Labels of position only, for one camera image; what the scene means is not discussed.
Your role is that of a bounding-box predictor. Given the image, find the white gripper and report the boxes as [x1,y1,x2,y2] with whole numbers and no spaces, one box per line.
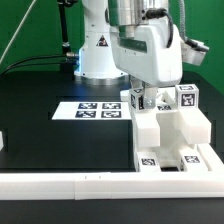
[110,18,182,109]

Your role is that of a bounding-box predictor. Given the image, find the white tagged cube nut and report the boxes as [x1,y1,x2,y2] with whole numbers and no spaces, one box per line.
[175,84,199,109]
[129,88,155,112]

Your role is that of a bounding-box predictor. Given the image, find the white chair back frame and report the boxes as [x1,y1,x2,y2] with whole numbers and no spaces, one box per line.
[120,89,174,112]

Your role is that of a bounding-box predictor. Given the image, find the white chair seat part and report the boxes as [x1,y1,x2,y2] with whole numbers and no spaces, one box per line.
[131,108,211,172]

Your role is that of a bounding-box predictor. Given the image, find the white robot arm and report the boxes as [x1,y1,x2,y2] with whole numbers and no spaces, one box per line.
[75,0,209,110]

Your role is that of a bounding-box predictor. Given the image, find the white U-shaped obstacle fence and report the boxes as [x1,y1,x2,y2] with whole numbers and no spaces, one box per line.
[0,145,224,200]

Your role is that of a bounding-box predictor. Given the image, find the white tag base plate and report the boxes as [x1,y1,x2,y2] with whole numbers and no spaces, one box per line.
[52,102,131,120]

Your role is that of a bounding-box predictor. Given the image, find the black cables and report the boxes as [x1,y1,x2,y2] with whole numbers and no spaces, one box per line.
[0,53,80,77]

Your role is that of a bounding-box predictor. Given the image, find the white diagonal cable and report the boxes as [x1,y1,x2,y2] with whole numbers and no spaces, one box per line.
[0,0,38,66]

